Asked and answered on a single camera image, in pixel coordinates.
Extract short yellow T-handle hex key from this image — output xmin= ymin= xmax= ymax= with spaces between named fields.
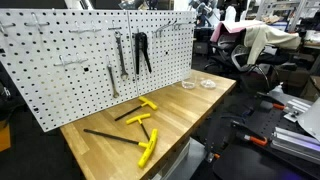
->
xmin=125 ymin=113 xmax=152 ymax=141

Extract large yellow T-handle hex key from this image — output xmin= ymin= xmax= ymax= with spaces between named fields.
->
xmin=83 ymin=128 xmax=159 ymax=169

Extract black pliers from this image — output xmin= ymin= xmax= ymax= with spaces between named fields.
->
xmin=134 ymin=31 xmax=153 ymax=75

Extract long silver combination wrench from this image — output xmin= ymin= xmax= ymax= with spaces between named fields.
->
xmin=114 ymin=31 xmax=130 ymax=81

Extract long double-prong pegboard hook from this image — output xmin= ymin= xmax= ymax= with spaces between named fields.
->
xmin=152 ymin=19 xmax=185 ymax=38

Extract black office chair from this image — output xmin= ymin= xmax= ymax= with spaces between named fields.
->
xmin=204 ymin=28 xmax=280 ymax=90

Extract white pegboard hook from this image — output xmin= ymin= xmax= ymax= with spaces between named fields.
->
xmin=68 ymin=21 xmax=102 ymax=35
xmin=23 ymin=12 xmax=51 ymax=33
xmin=107 ymin=20 xmax=123 ymax=32
xmin=53 ymin=52 xmax=89 ymax=68
xmin=0 ymin=20 xmax=17 ymax=35

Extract white metal pegboard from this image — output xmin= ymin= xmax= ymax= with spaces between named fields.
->
xmin=0 ymin=8 xmax=197 ymax=133

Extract pink cloth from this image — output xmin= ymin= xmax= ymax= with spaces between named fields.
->
xmin=209 ymin=19 xmax=265 ymax=43

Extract black perforated breadboard table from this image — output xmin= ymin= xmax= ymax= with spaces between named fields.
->
xmin=212 ymin=94 xmax=320 ymax=180

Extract beige jacket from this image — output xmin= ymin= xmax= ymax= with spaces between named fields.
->
xmin=243 ymin=24 xmax=302 ymax=66

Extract short aluminium extrusion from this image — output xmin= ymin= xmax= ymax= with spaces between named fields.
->
xmin=283 ymin=98 xmax=313 ymax=123

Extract long aluminium extrusion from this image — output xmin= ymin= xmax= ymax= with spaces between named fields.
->
xmin=269 ymin=126 xmax=320 ymax=165

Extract cardboard box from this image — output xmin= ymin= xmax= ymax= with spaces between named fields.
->
xmin=299 ymin=75 xmax=320 ymax=103

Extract metal shelving rack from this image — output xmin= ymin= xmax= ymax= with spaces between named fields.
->
xmin=254 ymin=0 xmax=320 ymax=33

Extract white curved sheet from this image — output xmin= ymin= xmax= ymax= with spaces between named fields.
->
xmin=297 ymin=97 xmax=320 ymax=143

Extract orange floor mat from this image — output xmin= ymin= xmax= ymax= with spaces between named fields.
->
xmin=0 ymin=124 xmax=12 ymax=153

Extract medium yellow T-handle hex key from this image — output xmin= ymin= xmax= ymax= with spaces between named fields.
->
xmin=114 ymin=96 xmax=159 ymax=122

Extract grey metal table frame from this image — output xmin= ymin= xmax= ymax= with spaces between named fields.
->
xmin=151 ymin=136 xmax=206 ymax=180

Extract orange-handled black clamp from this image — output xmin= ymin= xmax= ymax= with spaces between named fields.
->
xmin=230 ymin=119 xmax=269 ymax=147
xmin=255 ymin=91 xmax=287 ymax=112

